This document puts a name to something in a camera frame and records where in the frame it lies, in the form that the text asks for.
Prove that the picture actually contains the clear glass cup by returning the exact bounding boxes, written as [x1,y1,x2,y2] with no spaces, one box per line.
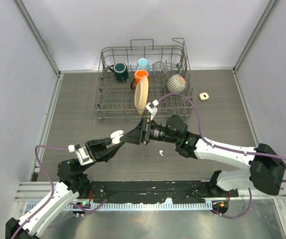
[152,61,167,81]

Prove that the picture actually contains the striped ceramic bowl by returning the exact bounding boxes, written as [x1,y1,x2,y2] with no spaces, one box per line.
[166,74,186,93]

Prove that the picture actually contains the white slotted cable duct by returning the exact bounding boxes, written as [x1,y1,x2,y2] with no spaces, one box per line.
[26,201,213,211]

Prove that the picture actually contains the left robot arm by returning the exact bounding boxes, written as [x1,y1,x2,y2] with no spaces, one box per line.
[5,137,124,239]

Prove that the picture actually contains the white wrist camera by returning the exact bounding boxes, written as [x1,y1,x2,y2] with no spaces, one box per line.
[68,144,94,166]
[145,100,159,120]

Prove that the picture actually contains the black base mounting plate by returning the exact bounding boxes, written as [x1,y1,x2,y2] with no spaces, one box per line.
[82,180,239,204]

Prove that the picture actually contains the dark green mug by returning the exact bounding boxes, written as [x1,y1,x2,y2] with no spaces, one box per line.
[109,62,129,82]

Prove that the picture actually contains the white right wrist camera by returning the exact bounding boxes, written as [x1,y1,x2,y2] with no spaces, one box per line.
[145,100,159,120]

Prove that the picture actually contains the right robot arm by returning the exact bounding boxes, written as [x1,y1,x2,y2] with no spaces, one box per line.
[121,115,286,197]

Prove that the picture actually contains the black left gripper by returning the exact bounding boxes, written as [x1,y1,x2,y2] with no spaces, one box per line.
[79,134,123,173]

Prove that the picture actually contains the grey wire dish rack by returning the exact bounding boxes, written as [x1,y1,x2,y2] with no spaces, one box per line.
[93,38,194,120]

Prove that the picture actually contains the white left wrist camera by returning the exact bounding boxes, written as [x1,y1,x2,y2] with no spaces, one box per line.
[68,144,94,166]

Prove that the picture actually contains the light blue mug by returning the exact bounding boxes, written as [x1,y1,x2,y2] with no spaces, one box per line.
[136,58,150,73]

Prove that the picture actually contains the beige earbud charging case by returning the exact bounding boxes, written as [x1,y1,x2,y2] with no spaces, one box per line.
[199,92,209,101]

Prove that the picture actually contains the beige plate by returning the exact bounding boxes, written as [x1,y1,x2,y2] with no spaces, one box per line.
[135,76,149,115]

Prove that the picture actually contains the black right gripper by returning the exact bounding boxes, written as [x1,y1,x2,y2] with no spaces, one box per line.
[121,117,179,145]

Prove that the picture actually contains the white earbud charging case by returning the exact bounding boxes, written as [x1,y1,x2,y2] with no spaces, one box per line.
[110,130,124,145]

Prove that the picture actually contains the orange mug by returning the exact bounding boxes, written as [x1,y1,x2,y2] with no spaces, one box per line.
[130,70,149,90]

